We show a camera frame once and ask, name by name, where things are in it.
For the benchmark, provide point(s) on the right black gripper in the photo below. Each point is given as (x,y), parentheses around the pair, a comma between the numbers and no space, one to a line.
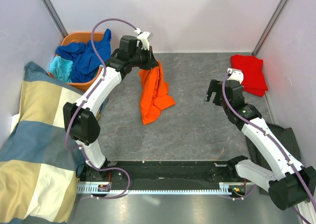
(215,86)

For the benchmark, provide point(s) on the blue t shirt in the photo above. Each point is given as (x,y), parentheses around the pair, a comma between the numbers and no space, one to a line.
(86,57)

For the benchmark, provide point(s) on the orange plastic basket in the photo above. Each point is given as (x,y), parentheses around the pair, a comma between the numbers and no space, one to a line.
(84,86)

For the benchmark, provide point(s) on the aluminium frame post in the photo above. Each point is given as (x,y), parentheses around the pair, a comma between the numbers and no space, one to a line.
(55,17)
(270,25)

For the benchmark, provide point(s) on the teal t shirt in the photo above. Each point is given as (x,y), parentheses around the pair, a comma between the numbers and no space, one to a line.
(61,69)

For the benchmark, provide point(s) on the white slotted cable duct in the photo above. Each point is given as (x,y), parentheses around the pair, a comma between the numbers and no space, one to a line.
(96,188)

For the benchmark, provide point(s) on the left aluminium frame post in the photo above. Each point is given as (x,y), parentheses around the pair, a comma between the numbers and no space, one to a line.
(55,17)

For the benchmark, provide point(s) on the orange t shirt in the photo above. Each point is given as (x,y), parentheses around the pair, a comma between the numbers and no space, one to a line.
(155,94)

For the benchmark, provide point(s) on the blue beige checked pillow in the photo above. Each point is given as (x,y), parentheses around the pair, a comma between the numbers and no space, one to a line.
(38,182)

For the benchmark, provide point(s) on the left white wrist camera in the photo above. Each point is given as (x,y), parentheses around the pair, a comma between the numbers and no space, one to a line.
(143,39)

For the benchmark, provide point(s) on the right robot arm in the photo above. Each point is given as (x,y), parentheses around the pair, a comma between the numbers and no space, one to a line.
(240,113)

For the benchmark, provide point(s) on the right aluminium frame post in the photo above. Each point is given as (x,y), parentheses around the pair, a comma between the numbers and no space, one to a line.
(270,25)

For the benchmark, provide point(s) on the dark striped cloth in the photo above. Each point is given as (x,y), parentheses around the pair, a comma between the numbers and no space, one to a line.
(268,167)

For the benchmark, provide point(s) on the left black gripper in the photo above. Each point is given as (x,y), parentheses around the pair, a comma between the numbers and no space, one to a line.
(151,62)

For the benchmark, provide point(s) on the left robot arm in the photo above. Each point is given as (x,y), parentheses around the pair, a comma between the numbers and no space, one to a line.
(80,117)

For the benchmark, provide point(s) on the folded red t shirt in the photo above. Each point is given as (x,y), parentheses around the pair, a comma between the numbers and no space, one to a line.
(251,67)

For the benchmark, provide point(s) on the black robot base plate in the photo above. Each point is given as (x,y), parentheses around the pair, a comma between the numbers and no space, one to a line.
(163,175)

